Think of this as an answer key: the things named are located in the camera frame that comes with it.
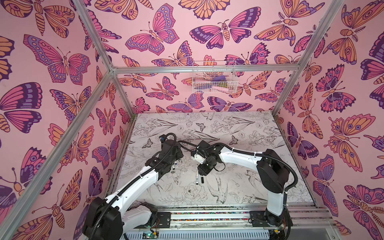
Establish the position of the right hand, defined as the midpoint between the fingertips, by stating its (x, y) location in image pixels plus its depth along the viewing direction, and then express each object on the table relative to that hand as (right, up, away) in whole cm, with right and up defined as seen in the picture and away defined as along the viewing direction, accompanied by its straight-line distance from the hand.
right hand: (201, 169), depth 87 cm
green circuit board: (-26, -28, -15) cm, 40 cm away
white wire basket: (+9, +57, +9) cm, 58 cm away
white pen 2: (-16, +1, +7) cm, 17 cm away
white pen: (-17, -1, +5) cm, 18 cm away
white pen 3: (-3, -5, 0) cm, 5 cm away
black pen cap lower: (+1, -6, 0) cm, 6 cm away
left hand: (-12, +14, -4) cm, 19 cm away
